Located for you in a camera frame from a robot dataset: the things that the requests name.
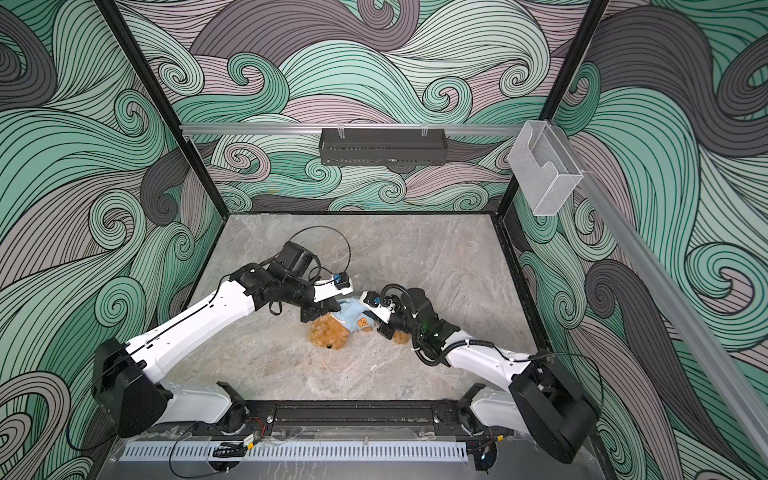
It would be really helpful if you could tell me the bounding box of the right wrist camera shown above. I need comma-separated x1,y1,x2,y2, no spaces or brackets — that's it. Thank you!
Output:
360,291,396,323

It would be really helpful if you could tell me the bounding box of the white slotted cable duct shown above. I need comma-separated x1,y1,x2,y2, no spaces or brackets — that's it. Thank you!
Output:
119,441,468,463

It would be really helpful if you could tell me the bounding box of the brown teddy bear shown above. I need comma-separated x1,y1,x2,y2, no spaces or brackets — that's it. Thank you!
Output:
308,314,374,350

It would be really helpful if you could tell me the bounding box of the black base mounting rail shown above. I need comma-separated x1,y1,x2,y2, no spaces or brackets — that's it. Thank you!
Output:
113,399,595,436

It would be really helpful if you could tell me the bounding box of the aluminium right wall rail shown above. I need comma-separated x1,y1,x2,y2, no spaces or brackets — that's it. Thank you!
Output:
549,124,767,460

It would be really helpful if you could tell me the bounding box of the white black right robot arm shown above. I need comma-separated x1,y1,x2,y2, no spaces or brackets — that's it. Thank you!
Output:
361,284,601,464

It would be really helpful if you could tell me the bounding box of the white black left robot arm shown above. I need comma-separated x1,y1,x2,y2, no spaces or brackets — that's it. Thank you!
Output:
91,241,353,438

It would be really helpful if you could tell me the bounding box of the aluminium back wall rail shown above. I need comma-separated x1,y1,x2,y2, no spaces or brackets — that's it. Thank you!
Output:
179,122,523,137

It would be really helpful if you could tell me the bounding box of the black perforated wall tray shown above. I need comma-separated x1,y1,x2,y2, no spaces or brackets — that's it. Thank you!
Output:
319,129,448,166

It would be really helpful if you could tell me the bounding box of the light blue bear hoodie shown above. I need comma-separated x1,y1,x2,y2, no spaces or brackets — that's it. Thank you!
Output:
330,294,382,329

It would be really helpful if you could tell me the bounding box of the clear plastic wall holder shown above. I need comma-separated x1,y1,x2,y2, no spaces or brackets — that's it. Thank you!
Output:
507,120,583,217

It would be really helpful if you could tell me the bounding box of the aluminium wall rail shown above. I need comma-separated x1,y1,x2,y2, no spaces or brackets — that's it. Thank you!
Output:
549,124,767,460
179,122,523,137

